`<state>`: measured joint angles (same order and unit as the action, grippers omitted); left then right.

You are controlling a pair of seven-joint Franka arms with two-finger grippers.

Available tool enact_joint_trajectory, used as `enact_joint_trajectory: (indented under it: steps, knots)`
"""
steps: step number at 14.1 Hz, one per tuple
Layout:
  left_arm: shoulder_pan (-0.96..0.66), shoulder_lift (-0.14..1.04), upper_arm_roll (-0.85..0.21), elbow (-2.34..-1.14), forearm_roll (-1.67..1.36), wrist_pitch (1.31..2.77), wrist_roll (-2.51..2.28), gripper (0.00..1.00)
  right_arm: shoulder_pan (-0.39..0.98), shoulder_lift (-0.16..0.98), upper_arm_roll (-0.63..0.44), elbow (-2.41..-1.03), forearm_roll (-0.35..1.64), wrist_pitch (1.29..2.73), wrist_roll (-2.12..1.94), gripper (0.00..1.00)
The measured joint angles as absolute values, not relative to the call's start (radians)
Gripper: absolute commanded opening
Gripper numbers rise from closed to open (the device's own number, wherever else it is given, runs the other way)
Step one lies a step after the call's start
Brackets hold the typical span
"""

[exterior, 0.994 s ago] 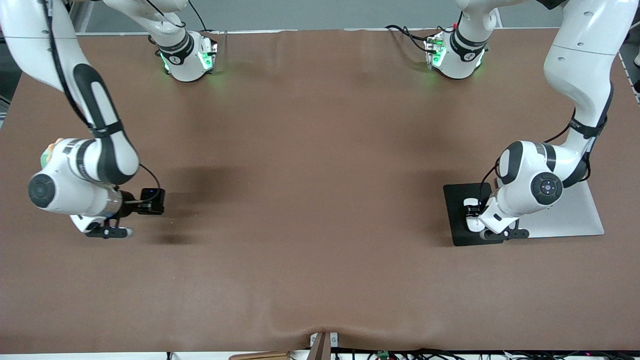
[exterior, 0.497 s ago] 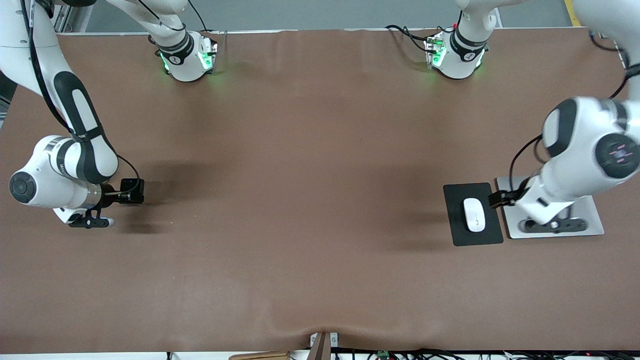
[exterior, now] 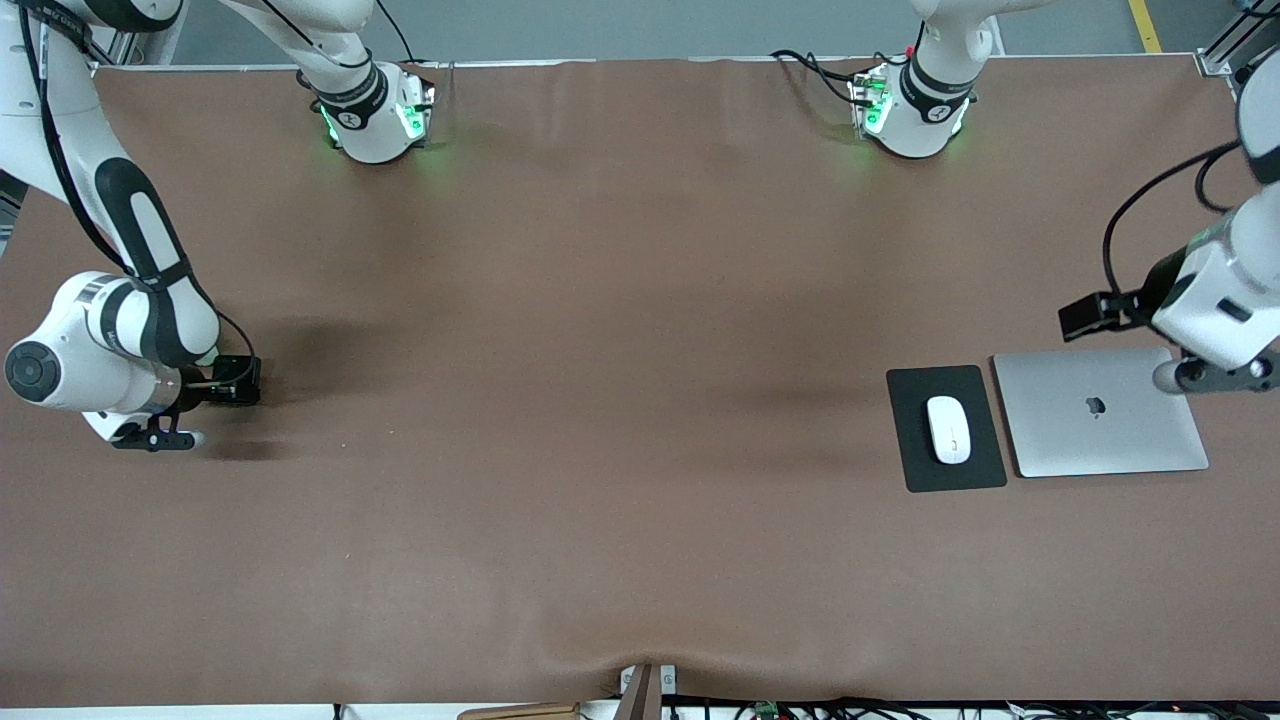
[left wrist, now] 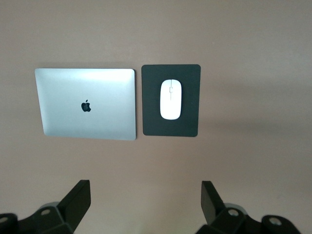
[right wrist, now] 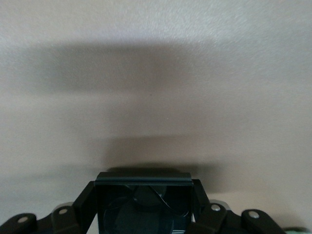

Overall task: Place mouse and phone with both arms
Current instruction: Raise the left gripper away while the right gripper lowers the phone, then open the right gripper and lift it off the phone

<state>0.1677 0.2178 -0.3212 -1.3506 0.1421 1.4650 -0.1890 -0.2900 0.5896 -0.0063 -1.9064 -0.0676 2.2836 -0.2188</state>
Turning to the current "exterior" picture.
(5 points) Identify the white computer mouse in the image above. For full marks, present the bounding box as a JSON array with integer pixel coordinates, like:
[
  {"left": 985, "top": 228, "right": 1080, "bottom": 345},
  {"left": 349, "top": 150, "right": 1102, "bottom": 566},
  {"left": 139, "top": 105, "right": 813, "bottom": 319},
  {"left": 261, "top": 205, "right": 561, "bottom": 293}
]
[{"left": 926, "top": 396, "right": 973, "bottom": 465}]

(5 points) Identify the black mouse pad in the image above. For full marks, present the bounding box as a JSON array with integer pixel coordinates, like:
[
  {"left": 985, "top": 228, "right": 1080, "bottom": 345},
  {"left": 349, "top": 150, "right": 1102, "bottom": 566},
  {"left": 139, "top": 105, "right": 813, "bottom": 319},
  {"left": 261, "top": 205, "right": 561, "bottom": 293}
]
[{"left": 885, "top": 365, "right": 1008, "bottom": 494}]

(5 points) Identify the silver laptop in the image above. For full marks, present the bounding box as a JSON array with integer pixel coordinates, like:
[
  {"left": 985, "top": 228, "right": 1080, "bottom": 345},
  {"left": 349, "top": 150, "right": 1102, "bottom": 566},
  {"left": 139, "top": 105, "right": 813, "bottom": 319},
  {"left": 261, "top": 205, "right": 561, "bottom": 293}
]
[{"left": 992, "top": 346, "right": 1211, "bottom": 479}]

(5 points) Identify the brown wooden board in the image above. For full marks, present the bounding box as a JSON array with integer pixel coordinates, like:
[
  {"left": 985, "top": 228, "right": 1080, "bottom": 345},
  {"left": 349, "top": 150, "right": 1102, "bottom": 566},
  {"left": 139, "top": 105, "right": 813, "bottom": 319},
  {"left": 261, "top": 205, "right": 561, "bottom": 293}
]
[{"left": 458, "top": 702, "right": 583, "bottom": 720}]

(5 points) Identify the brown table cover mat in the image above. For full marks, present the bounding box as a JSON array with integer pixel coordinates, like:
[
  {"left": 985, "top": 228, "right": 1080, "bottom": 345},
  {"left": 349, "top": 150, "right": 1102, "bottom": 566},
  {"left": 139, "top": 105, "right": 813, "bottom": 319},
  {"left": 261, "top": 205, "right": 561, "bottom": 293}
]
[{"left": 0, "top": 55, "right": 1280, "bottom": 706}]

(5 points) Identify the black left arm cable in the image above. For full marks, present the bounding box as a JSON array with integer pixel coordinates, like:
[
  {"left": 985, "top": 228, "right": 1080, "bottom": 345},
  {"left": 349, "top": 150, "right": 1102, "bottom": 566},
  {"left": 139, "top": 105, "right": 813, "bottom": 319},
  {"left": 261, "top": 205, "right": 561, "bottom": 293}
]
[{"left": 1102, "top": 140, "right": 1246, "bottom": 296}]

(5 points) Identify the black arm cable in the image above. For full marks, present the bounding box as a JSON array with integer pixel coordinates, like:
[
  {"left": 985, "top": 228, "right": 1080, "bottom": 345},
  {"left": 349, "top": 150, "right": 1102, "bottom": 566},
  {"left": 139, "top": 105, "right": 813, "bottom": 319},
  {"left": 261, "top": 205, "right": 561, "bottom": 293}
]
[
  {"left": 1102, "top": 140, "right": 1246, "bottom": 296},
  {"left": 15, "top": 0, "right": 259, "bottom": 391}
]

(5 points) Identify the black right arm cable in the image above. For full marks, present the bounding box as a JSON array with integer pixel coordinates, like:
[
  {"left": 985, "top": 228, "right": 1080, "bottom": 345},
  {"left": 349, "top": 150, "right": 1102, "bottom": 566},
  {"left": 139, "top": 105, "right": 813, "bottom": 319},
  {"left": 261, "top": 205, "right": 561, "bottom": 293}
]
[{"left": 15, "top": 0, "right": 259, "bottom": 391}]

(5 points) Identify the aluminium frame profile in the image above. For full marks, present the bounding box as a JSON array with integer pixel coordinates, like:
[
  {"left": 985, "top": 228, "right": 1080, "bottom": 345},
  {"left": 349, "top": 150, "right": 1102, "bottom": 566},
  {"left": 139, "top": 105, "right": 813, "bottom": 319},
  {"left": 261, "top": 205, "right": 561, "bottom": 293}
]
[{"left": 1198, "top": 0, "right": 1280, "bottom": 77}]

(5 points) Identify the metal edge bracket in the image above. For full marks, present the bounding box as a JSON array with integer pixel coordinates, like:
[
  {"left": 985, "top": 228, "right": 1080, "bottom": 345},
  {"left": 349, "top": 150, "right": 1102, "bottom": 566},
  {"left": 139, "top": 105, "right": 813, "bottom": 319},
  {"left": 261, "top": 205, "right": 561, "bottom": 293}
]
[{"left": 619, "top": 664, "right": 678, "bottom": 697}]

